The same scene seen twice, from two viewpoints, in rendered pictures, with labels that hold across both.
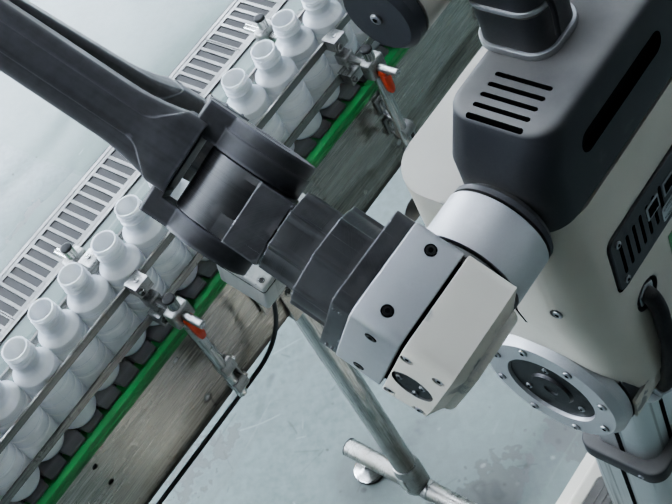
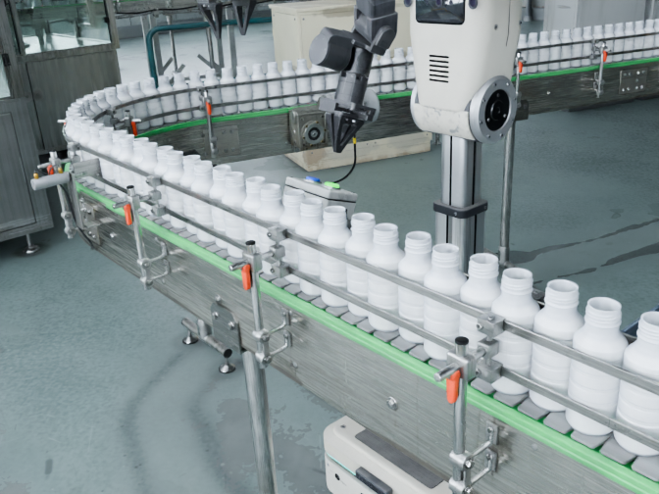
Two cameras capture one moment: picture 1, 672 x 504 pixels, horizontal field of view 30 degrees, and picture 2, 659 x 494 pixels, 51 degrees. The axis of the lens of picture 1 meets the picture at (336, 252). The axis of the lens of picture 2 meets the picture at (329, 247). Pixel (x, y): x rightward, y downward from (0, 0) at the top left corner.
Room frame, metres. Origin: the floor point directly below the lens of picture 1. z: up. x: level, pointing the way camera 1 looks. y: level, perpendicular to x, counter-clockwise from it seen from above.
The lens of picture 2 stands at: (1.32, 1.40, 1.55)
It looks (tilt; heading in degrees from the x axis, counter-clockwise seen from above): 23 degrees down; 260
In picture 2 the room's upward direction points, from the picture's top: 3 degrees counter-clockwise
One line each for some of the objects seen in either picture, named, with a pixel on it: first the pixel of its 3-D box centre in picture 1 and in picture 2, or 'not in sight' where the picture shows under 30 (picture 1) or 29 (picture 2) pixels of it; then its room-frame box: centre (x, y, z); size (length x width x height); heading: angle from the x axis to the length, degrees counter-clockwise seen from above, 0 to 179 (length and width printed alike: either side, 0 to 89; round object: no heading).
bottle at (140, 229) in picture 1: (154, 241); (274, 229); (1.22, 0.21, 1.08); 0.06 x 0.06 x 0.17
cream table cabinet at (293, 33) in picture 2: not in sight; (353, 79); (0.13, -4.05, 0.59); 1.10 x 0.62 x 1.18; 12
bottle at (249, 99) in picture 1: (255, 117); (207, 201); (1.34, 0.00, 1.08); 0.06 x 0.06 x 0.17
